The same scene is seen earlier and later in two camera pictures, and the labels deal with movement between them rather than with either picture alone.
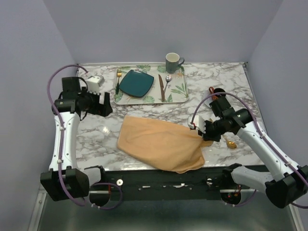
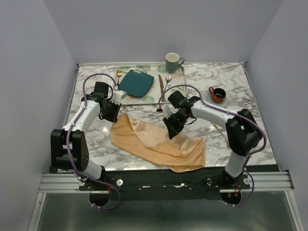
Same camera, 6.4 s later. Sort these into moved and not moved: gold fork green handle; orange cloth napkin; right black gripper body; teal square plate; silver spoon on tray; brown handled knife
Moved: orange cloth napkin; right black gripper body
Not moved: gold fork green handle; silver spoon on tray; brown handled knife; teal square plate
